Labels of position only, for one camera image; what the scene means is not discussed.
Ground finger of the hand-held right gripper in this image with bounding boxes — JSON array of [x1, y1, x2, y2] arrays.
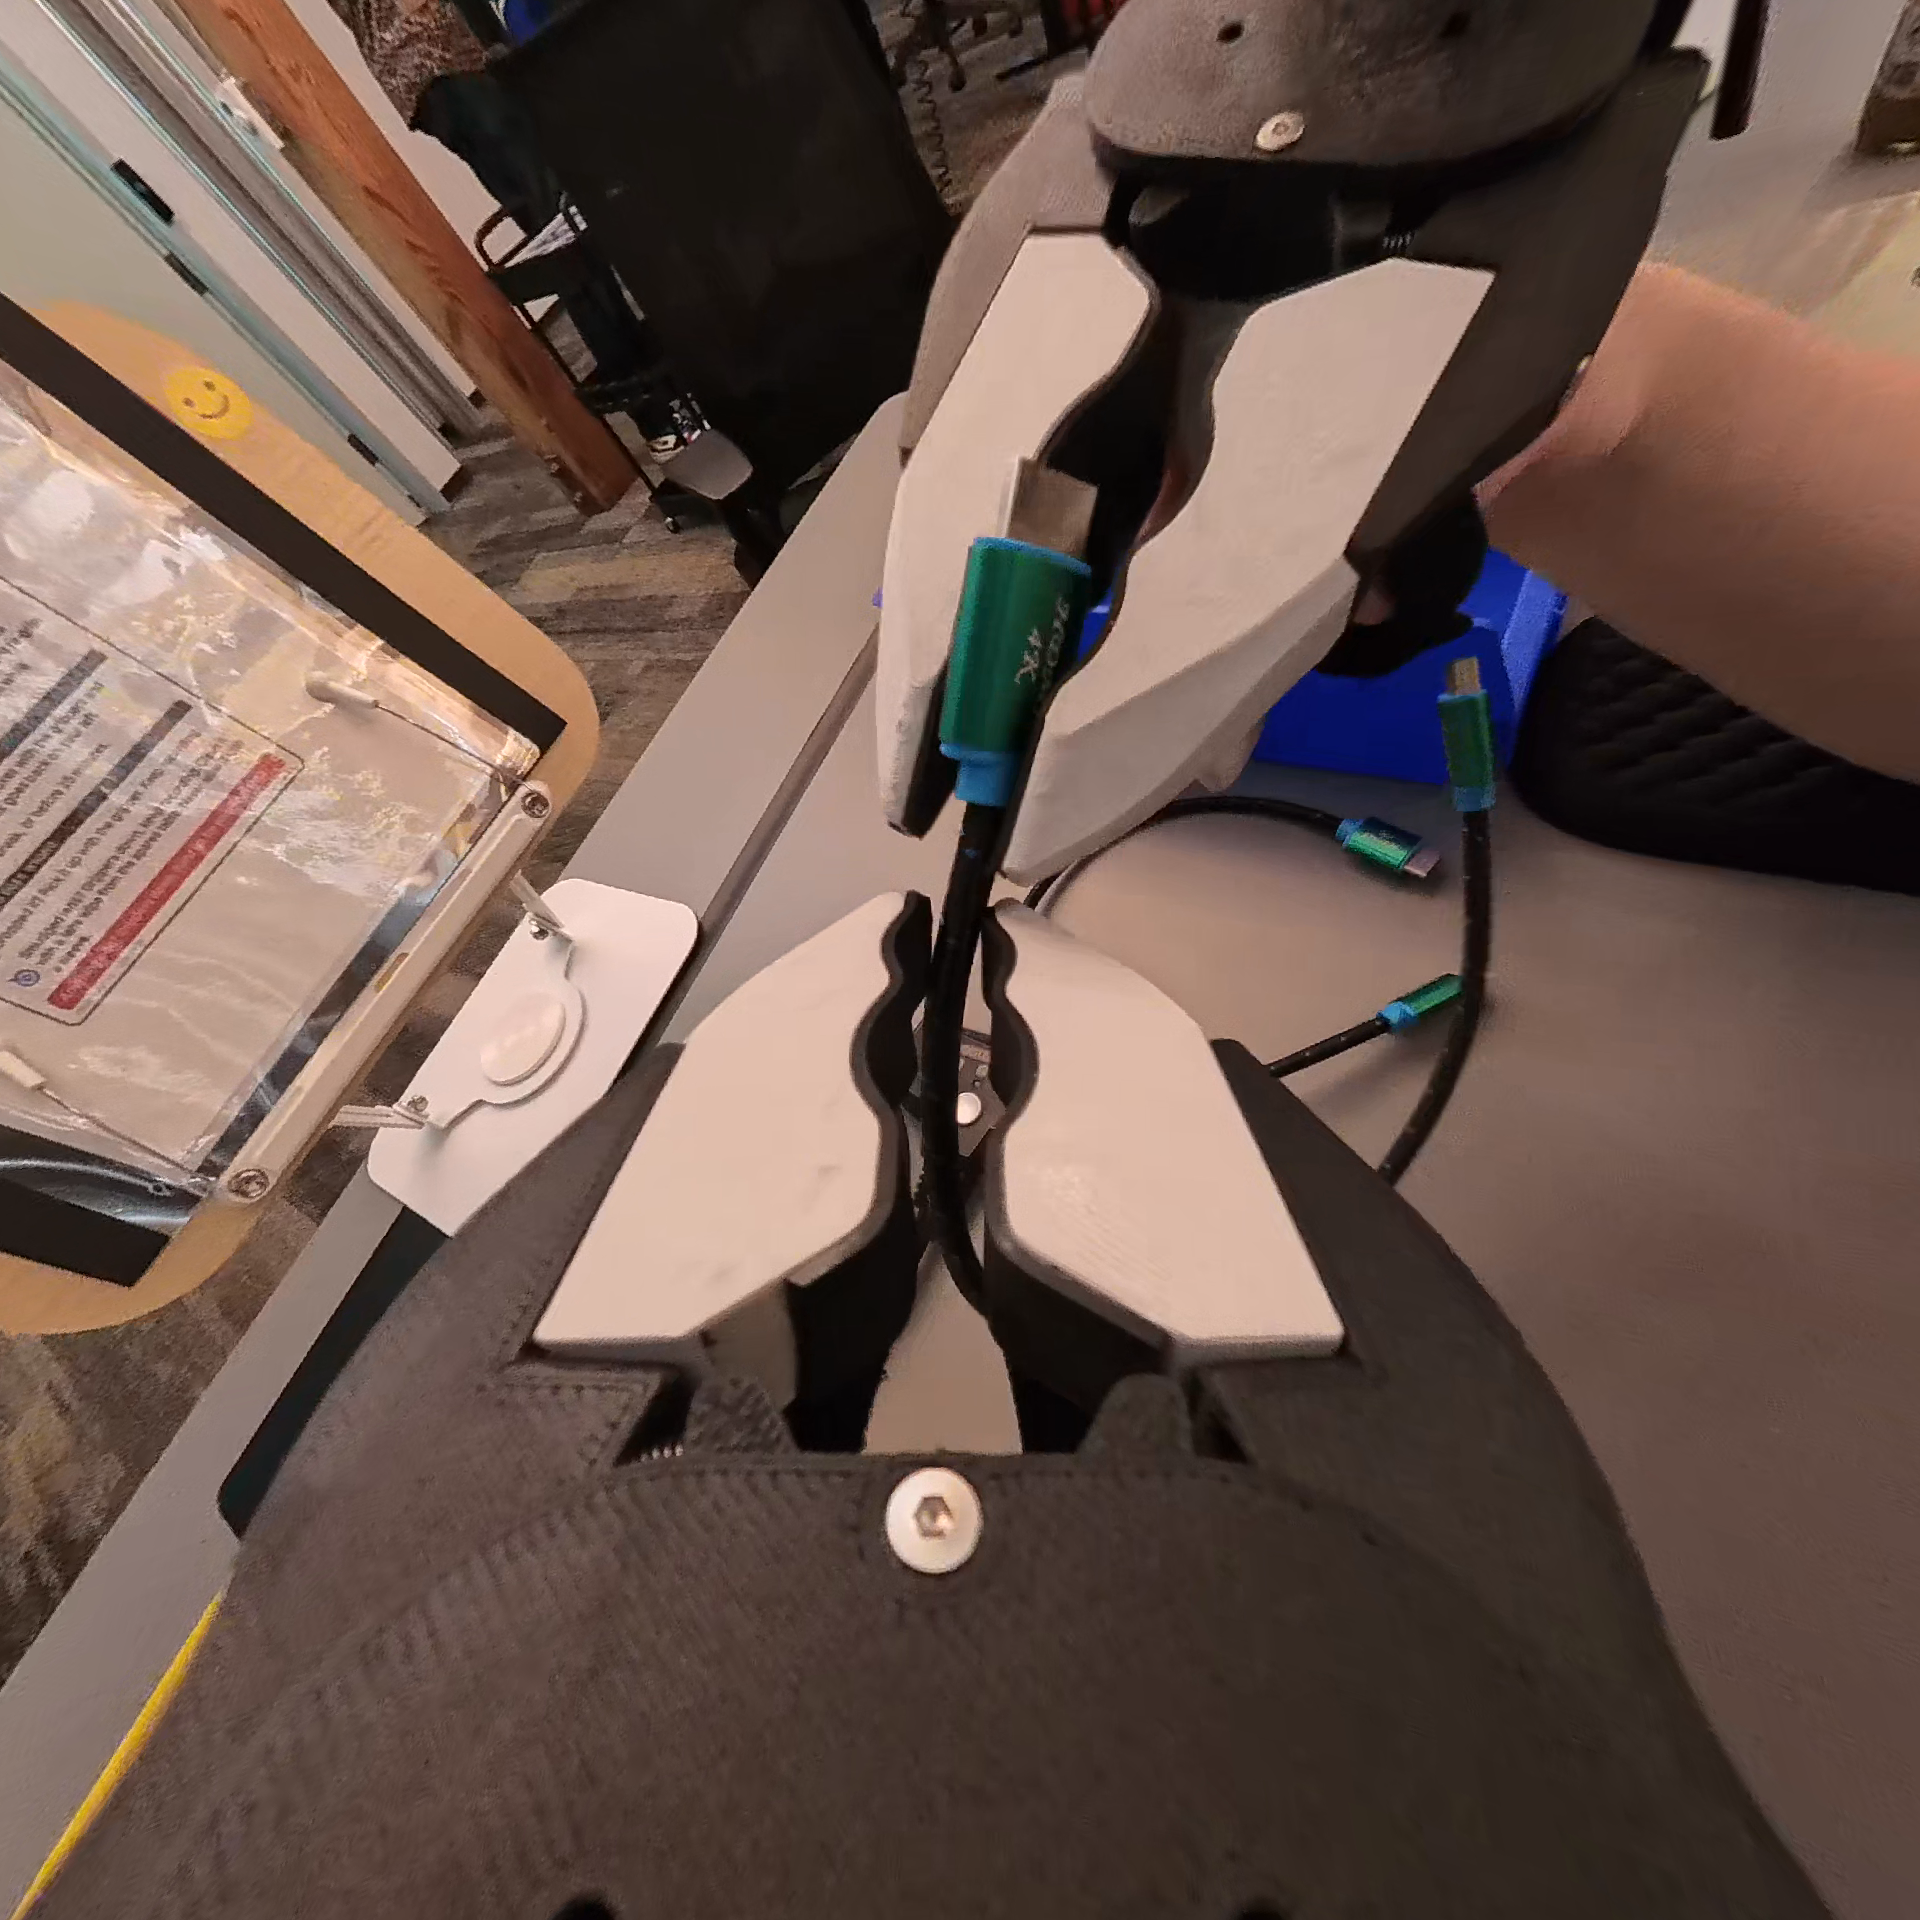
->
[[877, 236, 1166, 842], [999, 255, 1503, 882]]

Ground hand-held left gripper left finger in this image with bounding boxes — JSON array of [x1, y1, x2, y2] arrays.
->
[[530, 896, 933, 1451]]

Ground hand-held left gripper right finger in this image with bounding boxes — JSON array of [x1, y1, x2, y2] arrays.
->
[[977, 899, 1349, 1451]]

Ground grey hdmi switch adapter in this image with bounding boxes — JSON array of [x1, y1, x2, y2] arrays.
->
[[904, 1019, 1045, 1194]]

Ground blue plastic bin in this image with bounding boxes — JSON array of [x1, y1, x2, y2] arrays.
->
[[1077, 547, 1568, 785]]

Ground thick black braided hdmi cable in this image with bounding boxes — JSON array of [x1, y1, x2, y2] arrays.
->
[[921, 462, 1098, 1461]]

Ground thin black cable green plug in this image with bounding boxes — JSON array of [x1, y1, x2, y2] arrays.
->
[[1266, 965, 1466, 1078]]

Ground yellow plastic bin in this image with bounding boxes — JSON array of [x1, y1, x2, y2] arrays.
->
[[17, 1590, 221, 1920]]

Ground person's right forearm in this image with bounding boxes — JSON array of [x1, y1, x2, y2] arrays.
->
[[1478, 255, 1920, 785]]

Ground black office chair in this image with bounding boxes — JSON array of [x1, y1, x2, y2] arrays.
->
[[412, 0, 959, 574]]

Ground printed instruction sheet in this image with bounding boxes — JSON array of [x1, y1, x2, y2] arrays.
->
[[0, 362, 539, 1184]]

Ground yellow smiley sticker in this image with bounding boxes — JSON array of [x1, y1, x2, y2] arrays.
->
[[157, 367, 258, 443]]

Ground black braided cable green plug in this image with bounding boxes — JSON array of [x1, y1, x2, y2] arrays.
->
[[1026, 792, 1448, 918]]

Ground wooden support post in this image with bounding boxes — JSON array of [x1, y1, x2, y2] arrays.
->
[[171, 0, 639, 520]]

